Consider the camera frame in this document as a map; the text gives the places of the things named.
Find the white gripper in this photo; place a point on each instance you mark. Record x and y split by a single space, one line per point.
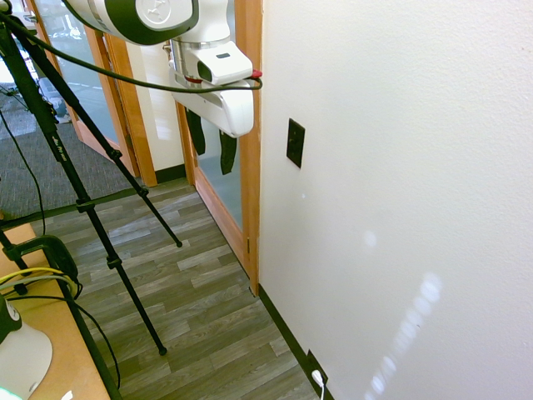
233 110

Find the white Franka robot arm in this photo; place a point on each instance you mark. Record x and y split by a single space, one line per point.
125 16

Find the wooden door with frosted glass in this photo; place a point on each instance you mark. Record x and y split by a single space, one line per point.
220 200

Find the black table clamp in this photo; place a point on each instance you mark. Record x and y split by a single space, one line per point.
58 254

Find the black baseboard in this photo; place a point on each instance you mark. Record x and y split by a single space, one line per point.
287 329

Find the wooden door frame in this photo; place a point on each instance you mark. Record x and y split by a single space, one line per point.
250 166
133 137

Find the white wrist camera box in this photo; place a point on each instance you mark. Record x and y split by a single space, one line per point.
227 62

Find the black light switch plate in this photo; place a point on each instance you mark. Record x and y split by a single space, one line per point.
295 143

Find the black camera tripod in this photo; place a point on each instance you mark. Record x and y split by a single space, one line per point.
62 141

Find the black wall outlet plate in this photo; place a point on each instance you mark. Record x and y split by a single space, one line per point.
317 364

